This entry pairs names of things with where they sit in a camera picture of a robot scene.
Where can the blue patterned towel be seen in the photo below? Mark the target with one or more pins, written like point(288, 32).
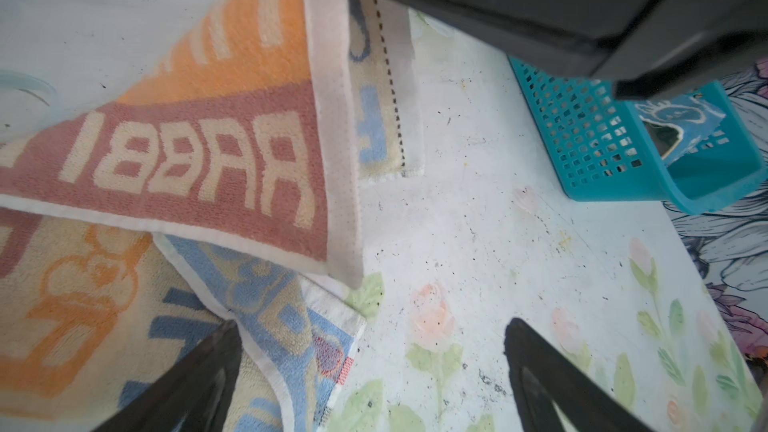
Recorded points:
point(678, 125)

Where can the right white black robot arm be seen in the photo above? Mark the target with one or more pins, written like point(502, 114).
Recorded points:
point(647, 49)

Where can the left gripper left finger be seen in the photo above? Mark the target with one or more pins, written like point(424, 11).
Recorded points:
point(194, 395)

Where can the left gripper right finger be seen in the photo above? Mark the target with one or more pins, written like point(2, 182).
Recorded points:
point(545, 383)

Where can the multicolour striped letter towel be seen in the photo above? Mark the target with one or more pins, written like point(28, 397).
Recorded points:
point(223, 186)

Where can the teal plastic basket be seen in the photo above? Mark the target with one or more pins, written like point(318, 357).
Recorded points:
point(601, 151)

